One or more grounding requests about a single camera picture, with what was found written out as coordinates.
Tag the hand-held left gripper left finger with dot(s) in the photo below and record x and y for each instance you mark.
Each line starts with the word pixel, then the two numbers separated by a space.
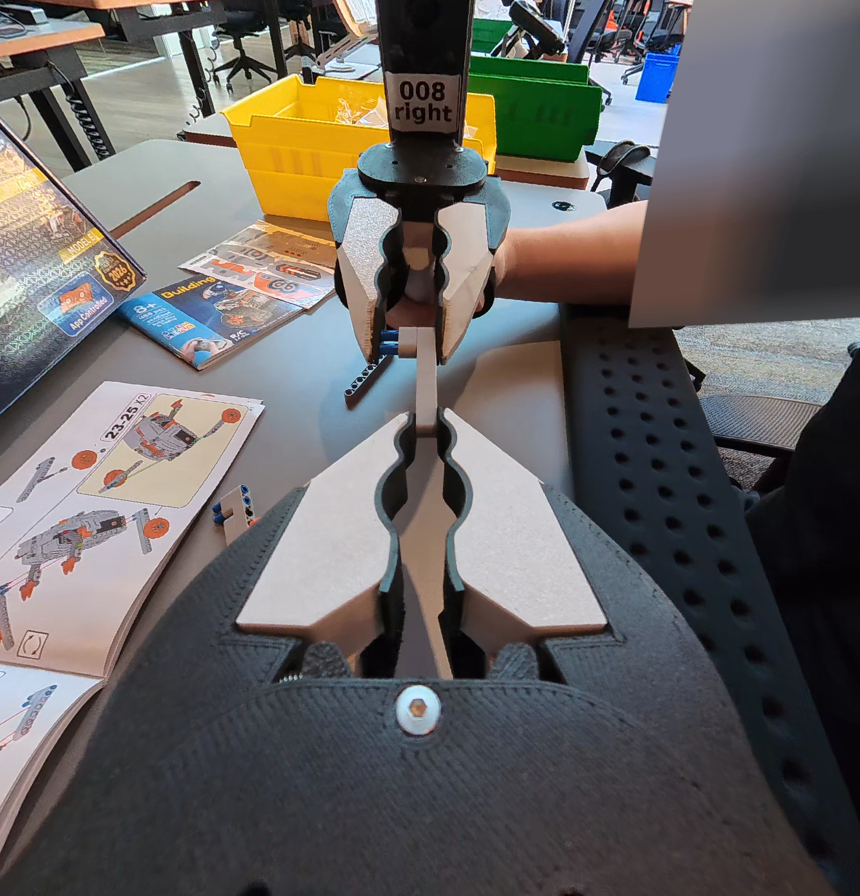
pixel 318 560

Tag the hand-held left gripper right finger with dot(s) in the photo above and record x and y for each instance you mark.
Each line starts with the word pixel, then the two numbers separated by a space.
pixel 528 560

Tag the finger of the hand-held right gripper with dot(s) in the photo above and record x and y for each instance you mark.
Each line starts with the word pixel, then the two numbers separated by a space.
pixel 360 273
pixel 468 273

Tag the blue connector pin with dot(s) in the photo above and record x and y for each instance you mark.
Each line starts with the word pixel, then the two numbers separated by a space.
pixel 390 344

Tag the grey angled building beam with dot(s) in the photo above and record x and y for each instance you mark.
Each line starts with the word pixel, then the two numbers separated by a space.
pixel 426 392

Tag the person's right forearm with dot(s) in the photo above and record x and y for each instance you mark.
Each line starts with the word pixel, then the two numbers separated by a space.
pixel 584 255

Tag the grey desk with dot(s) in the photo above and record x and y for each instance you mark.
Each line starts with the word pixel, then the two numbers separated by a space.
pixel 297 392

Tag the wooden desk with black legs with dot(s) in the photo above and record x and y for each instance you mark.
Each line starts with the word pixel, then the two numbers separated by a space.
pixel 31 38

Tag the person's right hand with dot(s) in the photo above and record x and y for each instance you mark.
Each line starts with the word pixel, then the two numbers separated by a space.
pixel 412 311

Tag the clear plastic bag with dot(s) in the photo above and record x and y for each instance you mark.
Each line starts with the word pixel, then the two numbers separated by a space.
pixel 356 113

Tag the grey connector with blue pins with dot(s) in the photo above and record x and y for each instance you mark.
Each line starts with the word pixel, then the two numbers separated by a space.
pixel 237 507

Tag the sticker sheet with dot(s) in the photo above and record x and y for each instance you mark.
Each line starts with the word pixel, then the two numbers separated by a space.
pixel 262 266

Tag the black perforated building beam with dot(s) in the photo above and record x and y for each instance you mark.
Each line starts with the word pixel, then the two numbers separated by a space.
pixel 360 388

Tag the yellow plastic bin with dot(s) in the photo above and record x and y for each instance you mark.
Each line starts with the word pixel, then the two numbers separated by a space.
pixel 290 161

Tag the green plastic bin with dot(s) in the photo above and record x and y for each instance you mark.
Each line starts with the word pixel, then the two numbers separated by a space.
pixel 542 112
pixel 489 35

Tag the black perforated board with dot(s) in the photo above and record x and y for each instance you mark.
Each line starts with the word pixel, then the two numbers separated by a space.
pixel 647 490

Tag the blue building booklet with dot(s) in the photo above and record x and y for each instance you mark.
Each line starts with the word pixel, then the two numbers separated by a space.
pixel 192 315

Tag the black chair armrest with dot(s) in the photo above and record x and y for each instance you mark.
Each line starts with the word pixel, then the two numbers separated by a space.
pixel 622 157

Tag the open instruction manual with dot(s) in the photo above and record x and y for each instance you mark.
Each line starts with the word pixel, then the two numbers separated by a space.
pixel 122 560

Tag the blue plastic bin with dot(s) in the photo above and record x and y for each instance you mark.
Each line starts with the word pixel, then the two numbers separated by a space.
pixel 659 78

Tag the black mesh office chair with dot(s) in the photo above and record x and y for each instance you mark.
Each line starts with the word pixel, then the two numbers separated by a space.
pixel 759 420

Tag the person's black clothing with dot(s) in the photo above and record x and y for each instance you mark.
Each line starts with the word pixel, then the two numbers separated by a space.
pixel 836 595

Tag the dark printed toy box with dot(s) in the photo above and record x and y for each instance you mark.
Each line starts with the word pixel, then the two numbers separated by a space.
pixel 38 280

